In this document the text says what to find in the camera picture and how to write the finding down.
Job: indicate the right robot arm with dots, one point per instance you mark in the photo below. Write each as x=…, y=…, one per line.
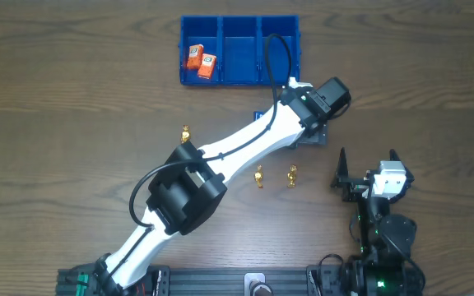
x=397, y=234

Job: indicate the orange candy box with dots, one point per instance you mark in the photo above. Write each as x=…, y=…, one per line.
x=207, y=66
x=194, y=56

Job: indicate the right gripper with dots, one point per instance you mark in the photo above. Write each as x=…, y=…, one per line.
x=356, y=189

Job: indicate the blue tray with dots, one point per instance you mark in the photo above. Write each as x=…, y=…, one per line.
x=239, y=61

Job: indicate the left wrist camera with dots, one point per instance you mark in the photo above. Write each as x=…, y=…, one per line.
x=300, y=84

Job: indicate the blue candy pack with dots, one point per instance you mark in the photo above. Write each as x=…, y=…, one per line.
x=257, y=116

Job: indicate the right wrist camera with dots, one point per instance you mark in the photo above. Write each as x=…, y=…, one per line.
x=389, y=178

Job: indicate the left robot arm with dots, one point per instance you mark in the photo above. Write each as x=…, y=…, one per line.
x=253, y=135

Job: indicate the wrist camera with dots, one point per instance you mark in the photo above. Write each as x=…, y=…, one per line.
x=300, y=84
x=389, y=178

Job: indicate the gold candy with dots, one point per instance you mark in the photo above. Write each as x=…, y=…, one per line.
x=185, y=134
x=291, y=177
x=258, y=177

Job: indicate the mounting rail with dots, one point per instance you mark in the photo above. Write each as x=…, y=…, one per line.
x=212, y=281

